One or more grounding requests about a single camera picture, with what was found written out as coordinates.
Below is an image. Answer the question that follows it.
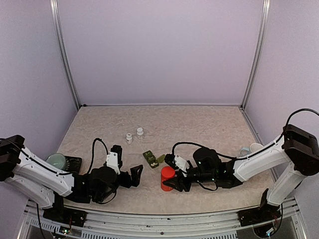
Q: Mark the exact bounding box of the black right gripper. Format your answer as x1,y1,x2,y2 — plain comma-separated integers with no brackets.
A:
162,166,216,193

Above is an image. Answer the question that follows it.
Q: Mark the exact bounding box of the red cylindrical can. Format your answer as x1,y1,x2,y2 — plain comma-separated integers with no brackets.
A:
160,166,175,192

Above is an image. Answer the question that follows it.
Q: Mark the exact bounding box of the green pill organizer box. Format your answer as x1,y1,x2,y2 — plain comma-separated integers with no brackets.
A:
143,150,165,168

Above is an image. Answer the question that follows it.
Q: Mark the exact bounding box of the small white pill bottle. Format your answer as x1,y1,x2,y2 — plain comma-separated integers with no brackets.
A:
137,127,144,139

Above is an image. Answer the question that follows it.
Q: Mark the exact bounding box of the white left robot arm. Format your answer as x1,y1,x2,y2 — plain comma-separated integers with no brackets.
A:
0,135,143,222

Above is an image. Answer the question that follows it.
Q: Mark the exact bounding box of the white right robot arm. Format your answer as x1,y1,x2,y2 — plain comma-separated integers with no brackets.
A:
163,124,319,221

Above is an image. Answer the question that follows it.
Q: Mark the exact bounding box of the black square tray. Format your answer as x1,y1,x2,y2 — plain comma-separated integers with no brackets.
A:
63,156,82,173

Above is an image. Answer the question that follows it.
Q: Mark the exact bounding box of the light blue mug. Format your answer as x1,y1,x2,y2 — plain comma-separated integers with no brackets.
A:
240,143,263,157

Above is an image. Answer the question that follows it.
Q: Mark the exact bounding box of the green ceramic bowl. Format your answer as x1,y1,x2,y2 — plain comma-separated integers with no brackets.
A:
46,153,67,170

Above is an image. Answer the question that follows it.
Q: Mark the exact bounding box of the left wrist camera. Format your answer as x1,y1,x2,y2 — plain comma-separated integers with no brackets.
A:
105,145,123,175

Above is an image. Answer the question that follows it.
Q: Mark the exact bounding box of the front aluminium rail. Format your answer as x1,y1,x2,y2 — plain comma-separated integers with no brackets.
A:
25,200,307,239

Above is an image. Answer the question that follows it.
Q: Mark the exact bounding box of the right aluminium frame post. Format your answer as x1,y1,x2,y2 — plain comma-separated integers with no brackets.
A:
241,0,271,111

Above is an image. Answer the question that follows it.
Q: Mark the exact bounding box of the aluminium frame post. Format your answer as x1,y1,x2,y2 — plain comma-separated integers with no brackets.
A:
241,0,271,111
50,0,81,110

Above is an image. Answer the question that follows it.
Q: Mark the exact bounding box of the left aluminium frame post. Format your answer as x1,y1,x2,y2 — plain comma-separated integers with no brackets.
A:
50,0,81,110

